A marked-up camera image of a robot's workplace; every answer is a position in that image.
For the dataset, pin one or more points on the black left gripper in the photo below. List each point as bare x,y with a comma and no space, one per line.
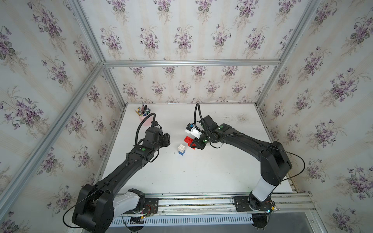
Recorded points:
165,140

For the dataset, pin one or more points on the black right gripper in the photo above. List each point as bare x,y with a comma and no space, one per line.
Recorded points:
198,144

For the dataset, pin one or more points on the white lego brick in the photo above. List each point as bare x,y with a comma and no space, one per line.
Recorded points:
181,148

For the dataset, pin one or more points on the long red lego brick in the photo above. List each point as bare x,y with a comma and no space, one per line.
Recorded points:
188,140

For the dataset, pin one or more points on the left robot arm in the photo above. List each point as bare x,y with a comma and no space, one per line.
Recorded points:
99,204

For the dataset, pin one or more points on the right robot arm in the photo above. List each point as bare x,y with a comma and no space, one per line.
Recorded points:
274,160

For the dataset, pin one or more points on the pink pen cup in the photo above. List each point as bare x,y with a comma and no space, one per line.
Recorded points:
147,121

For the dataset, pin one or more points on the pens in cup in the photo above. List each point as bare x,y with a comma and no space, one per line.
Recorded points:
143,111

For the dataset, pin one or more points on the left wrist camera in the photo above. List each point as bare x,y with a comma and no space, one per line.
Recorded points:
155,123

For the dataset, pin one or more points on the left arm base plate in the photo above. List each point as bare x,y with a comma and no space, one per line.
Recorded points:
145,207

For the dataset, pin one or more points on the aluminium rail frame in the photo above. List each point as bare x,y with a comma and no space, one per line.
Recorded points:
223,204

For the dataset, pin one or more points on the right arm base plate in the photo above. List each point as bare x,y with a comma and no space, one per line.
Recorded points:
250,203

